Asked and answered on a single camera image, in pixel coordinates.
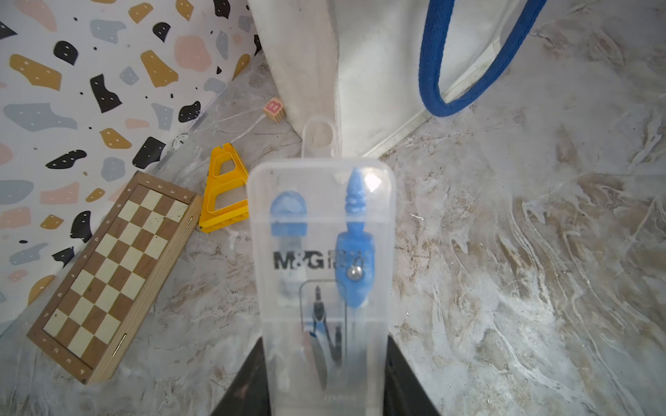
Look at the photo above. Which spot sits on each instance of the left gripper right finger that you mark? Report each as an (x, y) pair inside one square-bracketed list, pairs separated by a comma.
[(403, 393)]

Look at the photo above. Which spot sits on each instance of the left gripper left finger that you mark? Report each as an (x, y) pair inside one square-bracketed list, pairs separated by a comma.
[(248, 394)]

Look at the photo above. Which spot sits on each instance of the clear compass case green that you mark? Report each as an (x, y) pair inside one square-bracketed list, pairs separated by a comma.
[(323, 233)]

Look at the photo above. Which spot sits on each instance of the white canvas bag blue handles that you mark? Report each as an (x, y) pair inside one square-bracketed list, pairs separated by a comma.
[(356, 77)]

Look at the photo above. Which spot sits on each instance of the wooden chessboard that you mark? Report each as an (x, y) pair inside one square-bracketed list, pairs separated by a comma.
[(94, 315)]

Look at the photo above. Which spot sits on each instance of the yellow plastic triangle stand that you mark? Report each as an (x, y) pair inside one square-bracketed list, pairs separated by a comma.
[(227, 172)]

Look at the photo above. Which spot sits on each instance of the small pink wooden cube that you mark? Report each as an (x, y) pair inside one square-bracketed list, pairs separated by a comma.
[(274, 110)]

